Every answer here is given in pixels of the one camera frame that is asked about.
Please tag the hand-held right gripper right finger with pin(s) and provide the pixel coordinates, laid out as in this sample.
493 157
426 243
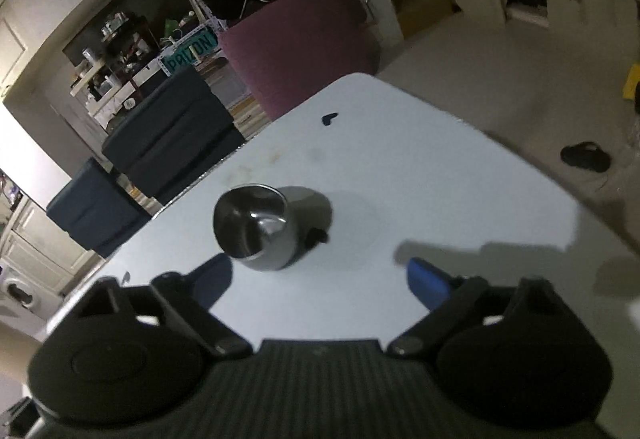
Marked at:
427 281

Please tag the yellow object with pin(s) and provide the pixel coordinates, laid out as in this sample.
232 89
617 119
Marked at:
632 81

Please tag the dark blue chair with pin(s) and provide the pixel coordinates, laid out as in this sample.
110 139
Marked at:
170 139
95 209

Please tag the white panelled cabinet door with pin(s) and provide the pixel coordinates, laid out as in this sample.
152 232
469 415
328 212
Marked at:
11 49

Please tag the white shelf cart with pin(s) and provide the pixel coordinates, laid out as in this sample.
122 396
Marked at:
100 89

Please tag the teal sign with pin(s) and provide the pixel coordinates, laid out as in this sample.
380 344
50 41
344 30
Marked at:
190 50

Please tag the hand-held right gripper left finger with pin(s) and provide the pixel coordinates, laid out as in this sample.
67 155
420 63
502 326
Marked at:
212 279

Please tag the black slipper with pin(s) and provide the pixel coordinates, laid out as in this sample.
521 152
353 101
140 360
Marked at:
585 158

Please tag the black storage rack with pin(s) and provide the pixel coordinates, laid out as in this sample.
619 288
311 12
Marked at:
127 44

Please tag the white lower kitchen cabinet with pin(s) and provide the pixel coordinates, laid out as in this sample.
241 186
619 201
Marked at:
40 239

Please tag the cardboard box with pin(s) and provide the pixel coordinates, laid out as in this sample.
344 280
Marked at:
425 6

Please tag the round steel bowl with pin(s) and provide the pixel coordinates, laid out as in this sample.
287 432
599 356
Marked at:
250 219

